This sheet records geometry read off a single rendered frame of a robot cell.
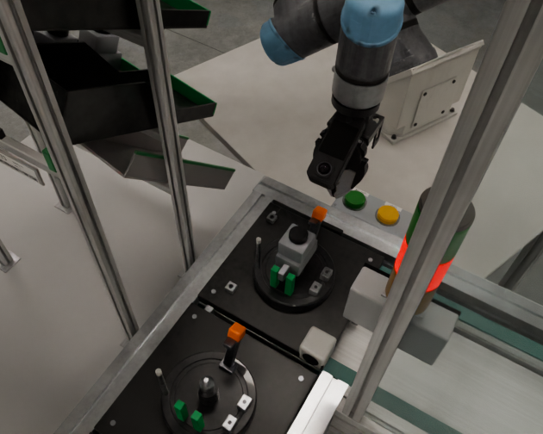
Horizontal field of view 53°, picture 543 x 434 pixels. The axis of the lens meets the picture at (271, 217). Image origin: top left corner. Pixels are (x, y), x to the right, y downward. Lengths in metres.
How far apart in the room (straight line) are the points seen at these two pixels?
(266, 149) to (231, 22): 2.03
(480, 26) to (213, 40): 1.52
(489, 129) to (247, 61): 1.22
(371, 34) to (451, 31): 2.71
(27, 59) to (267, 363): 0.56
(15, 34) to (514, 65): 0.40
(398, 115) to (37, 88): 0.90
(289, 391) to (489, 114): 0.59
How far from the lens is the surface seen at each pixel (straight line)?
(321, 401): 0.89
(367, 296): 0.64
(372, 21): 0.71
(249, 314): 0.92
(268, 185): 1.09
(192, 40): 3.15
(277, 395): 0.87
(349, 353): 0.96
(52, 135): 0.61
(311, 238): 0.86
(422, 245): 0.48
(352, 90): 0.77
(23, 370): 1.07
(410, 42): 1.30
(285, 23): 0.87
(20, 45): 0.55
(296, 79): 1.50
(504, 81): 0.37
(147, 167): 0.84
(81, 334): 1.07
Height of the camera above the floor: 1.79
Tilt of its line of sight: 52 degrees down
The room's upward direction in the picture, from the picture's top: 3 degrees clockwise
